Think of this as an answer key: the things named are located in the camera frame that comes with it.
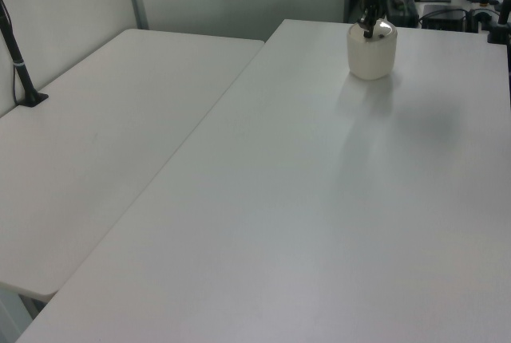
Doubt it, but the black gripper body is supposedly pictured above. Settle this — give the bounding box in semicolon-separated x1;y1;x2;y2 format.
361;0;389;14

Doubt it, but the cream hinged bin lid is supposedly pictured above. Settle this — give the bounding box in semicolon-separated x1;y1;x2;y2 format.
349;18;399;45

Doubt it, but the white side table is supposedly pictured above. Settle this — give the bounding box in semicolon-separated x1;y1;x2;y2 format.
0;28;267;302

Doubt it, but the black electronics box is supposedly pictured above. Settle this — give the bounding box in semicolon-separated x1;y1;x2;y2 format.
422;3;469;31

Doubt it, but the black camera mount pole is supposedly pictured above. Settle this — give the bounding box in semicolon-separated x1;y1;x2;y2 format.
0;0;50;110

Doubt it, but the dark equipment case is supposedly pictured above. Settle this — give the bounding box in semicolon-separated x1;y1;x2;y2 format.
388;0;419;27

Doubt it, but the black clamp stand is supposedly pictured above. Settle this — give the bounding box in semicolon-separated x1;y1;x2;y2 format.
485;0;511;45

